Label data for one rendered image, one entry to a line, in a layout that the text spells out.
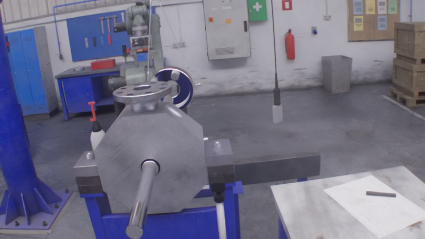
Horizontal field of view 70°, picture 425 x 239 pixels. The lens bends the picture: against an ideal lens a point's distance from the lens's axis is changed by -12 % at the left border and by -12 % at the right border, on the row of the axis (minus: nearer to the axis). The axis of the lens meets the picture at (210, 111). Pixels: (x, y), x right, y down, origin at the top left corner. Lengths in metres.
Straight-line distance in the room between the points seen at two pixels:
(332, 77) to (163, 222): 5.33
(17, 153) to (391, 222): 2.96
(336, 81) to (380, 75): 1.36
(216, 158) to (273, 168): 0.57
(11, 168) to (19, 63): 3.98
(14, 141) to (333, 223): 2.72
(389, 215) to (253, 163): 0.82
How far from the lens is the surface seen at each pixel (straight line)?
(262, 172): 1.99
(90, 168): 1.59
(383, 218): 1.53
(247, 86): 6.83
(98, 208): 1.71
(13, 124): 3.29
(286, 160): 1.99
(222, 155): 1.50
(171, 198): 1.59
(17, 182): 3.45
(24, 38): 7.00
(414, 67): 5.97
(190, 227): 1.71
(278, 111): 2.43
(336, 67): 6.58
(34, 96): 7.12
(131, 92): 1.45
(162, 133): 1.45
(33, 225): 3.43
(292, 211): 1.52
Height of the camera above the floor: 1.73
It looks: 17 degrees down
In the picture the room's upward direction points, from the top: 5 degrees counter-clockwise
